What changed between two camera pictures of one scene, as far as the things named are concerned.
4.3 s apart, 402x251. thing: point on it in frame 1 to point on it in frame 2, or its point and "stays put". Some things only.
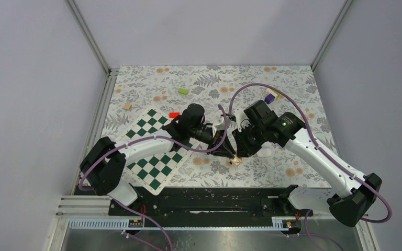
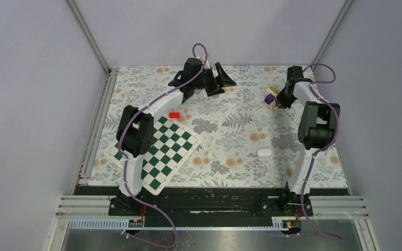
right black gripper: (243, 149) to (280, 100)
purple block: (269, 99) stays put
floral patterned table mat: (285, 97) stays put
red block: (174, 114) stays put
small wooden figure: (235, 161) to (272, 106)
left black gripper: (225, 150) to (222, 80)
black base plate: (211, 202) stays put
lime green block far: (277, 93) stays put
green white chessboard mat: (158, 170) stays put
